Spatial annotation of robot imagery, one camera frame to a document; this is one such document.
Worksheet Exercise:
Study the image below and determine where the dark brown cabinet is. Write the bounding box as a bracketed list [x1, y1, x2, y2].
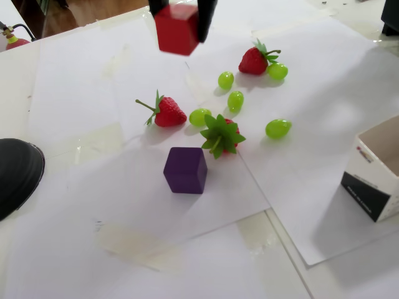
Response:
[11, 0, 79, 40]

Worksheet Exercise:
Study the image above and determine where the open white black cardboard box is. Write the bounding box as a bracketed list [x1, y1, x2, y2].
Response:
[340, 114, 399, 223]

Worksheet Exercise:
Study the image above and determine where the red plastic strawberry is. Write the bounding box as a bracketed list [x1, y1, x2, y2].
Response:
[238, 37, 282, 76]
[135, 89, 188, 128]
[199, 113, 246, 160]

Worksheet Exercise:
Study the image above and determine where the green plastic grape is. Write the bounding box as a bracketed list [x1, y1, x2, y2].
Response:
[265, 118, 293, 140]
[189, 108, 213, 128]
[227, 90, 245, 113]
[217, 70, 235, 90]
[267, 62, 289, 81]

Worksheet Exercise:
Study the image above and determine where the red fire extinguisher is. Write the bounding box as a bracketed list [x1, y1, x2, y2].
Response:
[0, 21, 37, 51]

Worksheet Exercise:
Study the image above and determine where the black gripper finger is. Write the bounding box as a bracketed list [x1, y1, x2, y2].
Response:
[148, 0, 171, 17]
[196, 0, 219, 44]

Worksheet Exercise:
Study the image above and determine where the black round object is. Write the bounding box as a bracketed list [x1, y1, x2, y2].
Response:
[0, 138, 46, 222]

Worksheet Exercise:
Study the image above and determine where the red wooden cube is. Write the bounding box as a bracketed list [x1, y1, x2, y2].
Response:
[154, 3, 200, 57]

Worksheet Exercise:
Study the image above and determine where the purple wooden cube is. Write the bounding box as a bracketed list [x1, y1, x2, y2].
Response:
[163, 146, 208, 195]

